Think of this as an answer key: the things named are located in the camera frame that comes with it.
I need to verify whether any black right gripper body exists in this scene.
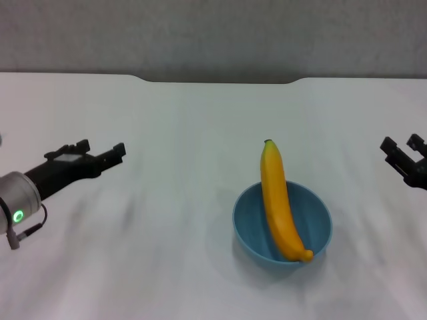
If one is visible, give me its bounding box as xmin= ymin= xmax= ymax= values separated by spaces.
xmin=402 ymin=155 xmax=427 ymax=191

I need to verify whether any left arm cable with plug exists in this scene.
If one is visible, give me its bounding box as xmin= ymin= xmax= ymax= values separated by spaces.
xmin=7 ymin=203 xmax=49 ymax=250

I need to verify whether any yellow banana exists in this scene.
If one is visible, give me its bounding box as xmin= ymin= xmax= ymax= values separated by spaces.
xmin=260 ymin=139 xmax=314 ymax=264

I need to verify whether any blue bowl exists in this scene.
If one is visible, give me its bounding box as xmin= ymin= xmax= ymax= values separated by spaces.
xmin=232 ymin=181 xmax=333 ymax=268

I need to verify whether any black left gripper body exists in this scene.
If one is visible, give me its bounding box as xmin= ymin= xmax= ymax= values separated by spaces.
xmin=23 ymin=153 xmax=103 ymax=202

